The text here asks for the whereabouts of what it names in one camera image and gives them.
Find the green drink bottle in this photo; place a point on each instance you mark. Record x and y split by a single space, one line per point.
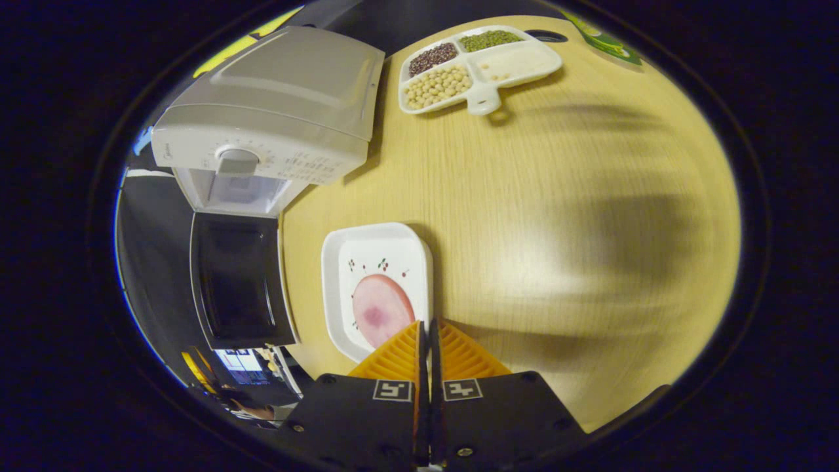
603 40

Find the white divided bean tray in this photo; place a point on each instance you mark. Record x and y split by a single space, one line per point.
511 65

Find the white square plate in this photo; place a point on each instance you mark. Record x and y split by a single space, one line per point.
393 246

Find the black table grommet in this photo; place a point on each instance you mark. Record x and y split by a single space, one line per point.
546 35

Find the white microwave oven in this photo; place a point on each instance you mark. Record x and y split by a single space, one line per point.
288 98

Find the pink ham slice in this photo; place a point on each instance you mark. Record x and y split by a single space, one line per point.
380 308

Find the lit computer screen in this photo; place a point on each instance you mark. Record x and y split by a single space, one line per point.
239 364

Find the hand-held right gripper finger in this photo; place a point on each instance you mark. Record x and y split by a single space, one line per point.
437 426
422 426

